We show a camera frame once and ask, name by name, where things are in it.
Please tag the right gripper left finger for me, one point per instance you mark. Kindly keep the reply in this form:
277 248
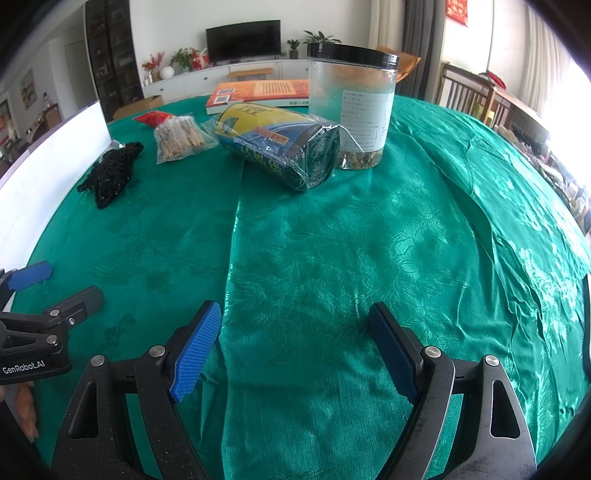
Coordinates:
96 440

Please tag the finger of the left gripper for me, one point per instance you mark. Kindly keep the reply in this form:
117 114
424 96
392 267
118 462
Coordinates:
19 279
75 309

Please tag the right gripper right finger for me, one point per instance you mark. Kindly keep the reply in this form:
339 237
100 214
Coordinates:
492 440

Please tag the black mesh sponge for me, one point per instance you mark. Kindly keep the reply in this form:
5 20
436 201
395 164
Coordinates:
109 176

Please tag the left hand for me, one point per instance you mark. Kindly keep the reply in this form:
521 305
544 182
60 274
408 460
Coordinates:
20 401

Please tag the white cardboard box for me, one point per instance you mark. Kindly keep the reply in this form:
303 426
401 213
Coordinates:
34 187

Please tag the green satin tablecloth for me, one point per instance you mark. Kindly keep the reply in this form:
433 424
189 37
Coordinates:
454 230

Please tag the brown cardboard carton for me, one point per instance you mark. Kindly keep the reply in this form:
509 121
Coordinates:
138 107

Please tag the black display cabinet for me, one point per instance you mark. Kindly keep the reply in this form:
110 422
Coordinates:
111 54

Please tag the white tv cabinet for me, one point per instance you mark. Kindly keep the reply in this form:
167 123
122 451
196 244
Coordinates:
203 82

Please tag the red flower vase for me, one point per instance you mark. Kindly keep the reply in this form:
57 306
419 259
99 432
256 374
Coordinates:
151 67

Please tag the orange book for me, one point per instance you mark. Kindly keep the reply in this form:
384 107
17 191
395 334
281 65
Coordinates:
274 93

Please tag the yellow blue wrapped roll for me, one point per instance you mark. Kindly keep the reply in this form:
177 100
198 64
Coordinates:
298 149

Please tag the small wooden bench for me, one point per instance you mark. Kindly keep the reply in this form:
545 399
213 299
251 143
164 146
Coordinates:
243 75

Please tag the black television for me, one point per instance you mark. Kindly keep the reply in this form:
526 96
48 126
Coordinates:
243 40

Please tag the clear jar black lid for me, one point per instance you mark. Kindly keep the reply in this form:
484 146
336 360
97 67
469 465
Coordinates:
354 87

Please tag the green potted plant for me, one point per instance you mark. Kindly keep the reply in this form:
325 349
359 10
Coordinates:
319 37

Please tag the dark wooden chair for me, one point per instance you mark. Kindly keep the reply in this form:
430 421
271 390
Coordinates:
486 101

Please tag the orange lounge chair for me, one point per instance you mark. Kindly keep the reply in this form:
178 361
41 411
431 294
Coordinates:
407 62

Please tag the red handled brush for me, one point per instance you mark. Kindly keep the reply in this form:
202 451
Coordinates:
176 137

